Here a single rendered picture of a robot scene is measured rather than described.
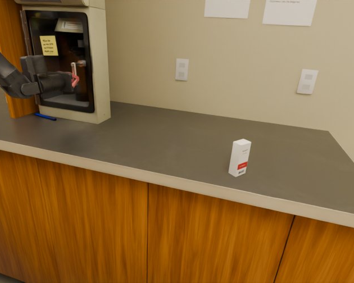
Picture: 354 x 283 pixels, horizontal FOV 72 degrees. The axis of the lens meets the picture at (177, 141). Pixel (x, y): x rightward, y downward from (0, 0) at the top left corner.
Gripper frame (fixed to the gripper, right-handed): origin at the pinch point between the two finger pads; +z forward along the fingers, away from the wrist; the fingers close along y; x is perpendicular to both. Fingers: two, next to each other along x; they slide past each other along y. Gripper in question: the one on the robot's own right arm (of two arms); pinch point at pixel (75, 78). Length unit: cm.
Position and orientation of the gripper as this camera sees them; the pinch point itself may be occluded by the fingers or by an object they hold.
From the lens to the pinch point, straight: 110.3
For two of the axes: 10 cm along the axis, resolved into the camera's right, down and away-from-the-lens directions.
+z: 3.0, -3.7, 8.8
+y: -9.5, -1.6, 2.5
